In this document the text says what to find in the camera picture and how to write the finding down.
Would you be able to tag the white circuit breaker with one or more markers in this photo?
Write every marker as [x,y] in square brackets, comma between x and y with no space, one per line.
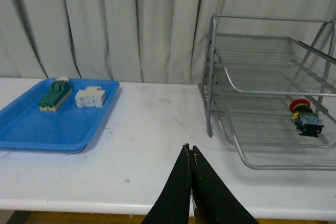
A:
[91,97]

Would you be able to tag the silver mesh three-tier rack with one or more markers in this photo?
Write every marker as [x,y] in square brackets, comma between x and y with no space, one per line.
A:
[254,68]

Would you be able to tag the red emergency stop button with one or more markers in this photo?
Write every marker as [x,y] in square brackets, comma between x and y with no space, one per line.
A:
[305,120]

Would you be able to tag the blue plastic tray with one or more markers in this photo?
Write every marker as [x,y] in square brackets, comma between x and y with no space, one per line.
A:
[69,129]

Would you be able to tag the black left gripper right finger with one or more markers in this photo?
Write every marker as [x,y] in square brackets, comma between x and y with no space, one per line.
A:
[213,201]

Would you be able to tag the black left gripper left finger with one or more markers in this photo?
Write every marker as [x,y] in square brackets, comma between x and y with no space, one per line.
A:
[173,204]

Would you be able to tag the grey curtain backdrop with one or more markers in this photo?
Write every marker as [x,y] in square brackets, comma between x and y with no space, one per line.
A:
[155,41]

